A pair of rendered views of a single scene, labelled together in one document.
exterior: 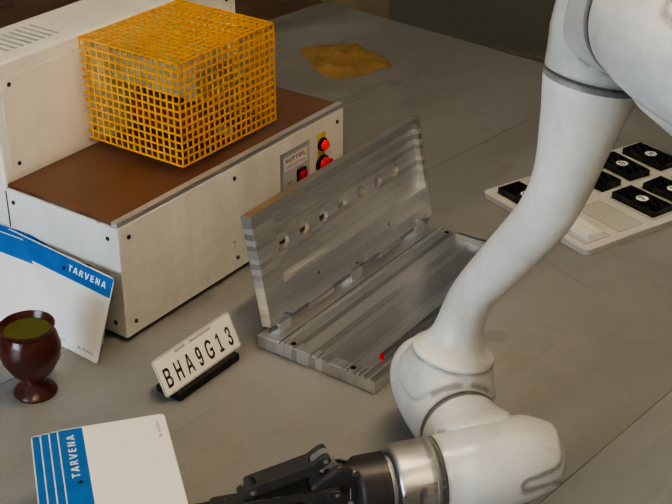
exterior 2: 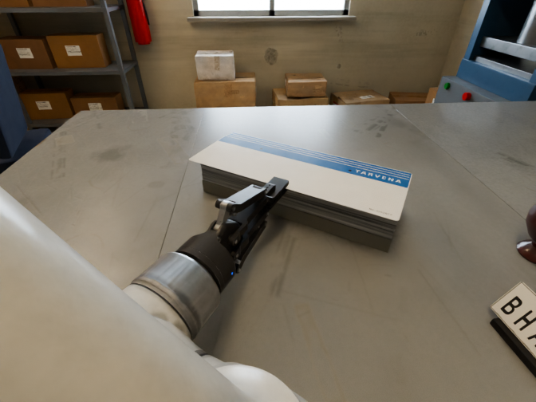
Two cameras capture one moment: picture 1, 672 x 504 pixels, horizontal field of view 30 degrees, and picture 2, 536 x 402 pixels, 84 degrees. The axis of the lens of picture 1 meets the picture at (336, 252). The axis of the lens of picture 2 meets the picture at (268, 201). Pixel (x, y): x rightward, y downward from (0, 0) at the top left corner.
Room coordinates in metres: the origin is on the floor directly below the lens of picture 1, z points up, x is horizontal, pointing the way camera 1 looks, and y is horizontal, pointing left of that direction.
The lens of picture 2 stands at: (1.35, -0.17, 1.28)
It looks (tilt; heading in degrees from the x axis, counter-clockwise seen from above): 36 degrees down; 134
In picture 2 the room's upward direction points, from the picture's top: straight up
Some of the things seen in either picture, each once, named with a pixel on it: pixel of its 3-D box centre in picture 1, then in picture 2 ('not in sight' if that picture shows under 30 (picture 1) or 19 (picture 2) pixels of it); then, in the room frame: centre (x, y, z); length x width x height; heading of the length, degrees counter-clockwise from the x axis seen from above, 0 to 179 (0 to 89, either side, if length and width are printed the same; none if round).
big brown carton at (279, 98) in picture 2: not in sight; (298, 108); (-0.61, 2.33, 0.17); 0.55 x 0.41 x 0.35; 48
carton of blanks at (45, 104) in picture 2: not in sight; (50, 103); (-2.28, 0.48, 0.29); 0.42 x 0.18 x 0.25; 51
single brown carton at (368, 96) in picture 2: not in sight; (356, 109); (-0.17, 2.78, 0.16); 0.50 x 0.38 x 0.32; 58
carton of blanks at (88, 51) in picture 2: not in sight; (80, 50); (-1.97, 0.82, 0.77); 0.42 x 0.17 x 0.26; 49
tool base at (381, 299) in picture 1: (398, 294); not in sight; (1.66, -0.10, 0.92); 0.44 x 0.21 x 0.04; 145
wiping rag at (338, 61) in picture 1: (344, 56); not in sight; (2.74, -0.02, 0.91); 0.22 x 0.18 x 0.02; 24
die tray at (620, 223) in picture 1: (615, 194); not in sight; (2.04, -0.51, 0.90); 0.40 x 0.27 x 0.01; 124
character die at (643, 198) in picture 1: (641, 201); not in sight; (1.99, -0.54, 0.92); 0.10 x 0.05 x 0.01; 36
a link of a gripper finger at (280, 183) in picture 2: not in sight; (272, 190); (1.06, 0.14, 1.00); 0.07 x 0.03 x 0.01; 106
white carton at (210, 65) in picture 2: not in sight; (215, 65); (-1.18, 1.73, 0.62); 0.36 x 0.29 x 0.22; 48
